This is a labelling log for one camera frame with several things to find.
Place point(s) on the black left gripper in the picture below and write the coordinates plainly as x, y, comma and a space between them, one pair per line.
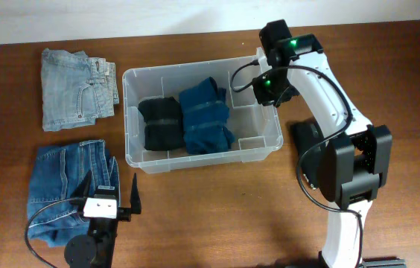
125, 213

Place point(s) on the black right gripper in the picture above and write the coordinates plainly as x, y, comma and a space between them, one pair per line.
265, 99

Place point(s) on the black garment with tape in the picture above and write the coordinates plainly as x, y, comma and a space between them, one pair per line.
163, 124
305, 135

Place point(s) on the teal blue garment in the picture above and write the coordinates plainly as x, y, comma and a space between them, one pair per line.
205, 116

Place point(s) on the light blue jeans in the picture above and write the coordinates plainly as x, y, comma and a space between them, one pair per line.
76, 89

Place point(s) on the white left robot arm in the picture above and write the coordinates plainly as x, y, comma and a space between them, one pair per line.
95, 248

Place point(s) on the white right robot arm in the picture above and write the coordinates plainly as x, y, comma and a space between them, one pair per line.
343, 158

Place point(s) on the dark blue folded jeans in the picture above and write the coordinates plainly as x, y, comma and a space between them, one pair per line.
57, 173

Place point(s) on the clear plastic storage bin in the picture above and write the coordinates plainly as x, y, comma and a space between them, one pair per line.
256, 128

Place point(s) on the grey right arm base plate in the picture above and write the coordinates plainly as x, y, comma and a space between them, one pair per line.
383, 263

